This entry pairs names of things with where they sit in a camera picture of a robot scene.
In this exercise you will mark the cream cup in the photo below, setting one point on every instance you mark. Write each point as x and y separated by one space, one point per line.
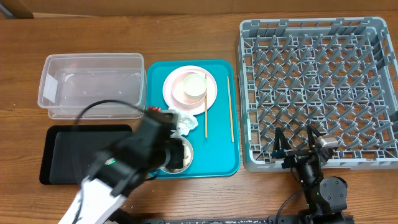
194 86

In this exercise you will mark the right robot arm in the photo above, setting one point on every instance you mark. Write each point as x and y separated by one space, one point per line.
325 196

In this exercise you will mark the large pink plate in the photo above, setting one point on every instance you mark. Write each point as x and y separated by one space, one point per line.
196 108

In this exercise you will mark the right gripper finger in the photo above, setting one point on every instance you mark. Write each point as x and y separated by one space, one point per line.
280 141
311 133

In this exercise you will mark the grey bowl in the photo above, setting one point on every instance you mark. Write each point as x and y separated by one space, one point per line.
187 160

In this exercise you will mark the grey dish rack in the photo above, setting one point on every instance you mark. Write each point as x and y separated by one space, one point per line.
337 74

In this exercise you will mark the black tray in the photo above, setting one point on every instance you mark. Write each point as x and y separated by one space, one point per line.
68 152

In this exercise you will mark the clear plastic bin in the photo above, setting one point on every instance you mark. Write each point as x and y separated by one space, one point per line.
71 82

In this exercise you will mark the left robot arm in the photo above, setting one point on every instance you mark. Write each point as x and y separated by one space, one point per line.
123 166

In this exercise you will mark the white napkin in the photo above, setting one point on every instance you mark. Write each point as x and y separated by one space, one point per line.
186 122

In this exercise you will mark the small pink plate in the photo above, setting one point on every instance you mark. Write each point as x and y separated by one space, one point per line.
177 89

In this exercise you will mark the red snack wrapper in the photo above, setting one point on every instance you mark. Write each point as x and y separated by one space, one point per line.
154 108

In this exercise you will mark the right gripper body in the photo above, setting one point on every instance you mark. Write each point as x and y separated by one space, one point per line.
298 158

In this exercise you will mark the teal serving tray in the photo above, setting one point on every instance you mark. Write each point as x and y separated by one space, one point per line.
215 156

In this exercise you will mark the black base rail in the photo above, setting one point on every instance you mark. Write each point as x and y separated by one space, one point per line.
236 221

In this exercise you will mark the wooden chopstick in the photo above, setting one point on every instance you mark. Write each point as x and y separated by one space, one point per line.
230 109
206 108

